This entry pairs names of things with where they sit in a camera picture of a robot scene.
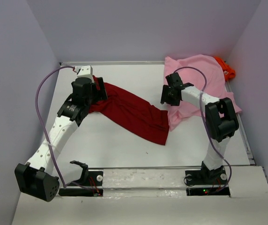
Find pink t shirt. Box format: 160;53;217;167
164;54;242;131

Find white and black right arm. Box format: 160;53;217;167
161;72;239;189

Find white back table rail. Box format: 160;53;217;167
59;60;164;66

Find orange cloth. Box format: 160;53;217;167
213;56;236;82

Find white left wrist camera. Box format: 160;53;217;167
73;65;94;83

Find dark red t shirt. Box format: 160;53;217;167
89;82;169;145

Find white cardboard front cover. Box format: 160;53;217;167
13;166;268;225

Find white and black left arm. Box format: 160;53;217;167
15;77;108;202

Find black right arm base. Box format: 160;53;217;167
183;169;231;196

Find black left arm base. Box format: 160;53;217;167
58;170;104;197

